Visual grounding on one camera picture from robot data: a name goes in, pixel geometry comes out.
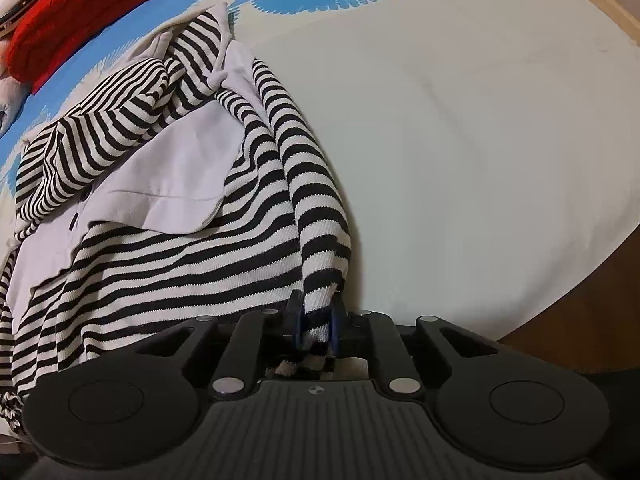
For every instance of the blue and white bed sheet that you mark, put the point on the blue and white bed sheet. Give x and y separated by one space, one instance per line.
450 160

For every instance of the striped shirt with white vest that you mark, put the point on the striped shirt with white vest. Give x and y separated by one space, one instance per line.
175 270

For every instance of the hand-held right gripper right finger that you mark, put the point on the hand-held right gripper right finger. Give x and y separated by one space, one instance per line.
337 331

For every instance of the white folded quilt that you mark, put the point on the white folded quilt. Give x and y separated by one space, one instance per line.
7 100

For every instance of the wooden bed frame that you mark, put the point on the wooden bed frame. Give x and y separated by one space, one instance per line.
617 2

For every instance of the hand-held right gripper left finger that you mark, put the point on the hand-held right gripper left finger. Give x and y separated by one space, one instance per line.
297 326

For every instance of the red folded blanket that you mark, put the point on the red folded blanket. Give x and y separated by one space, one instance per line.
75 10

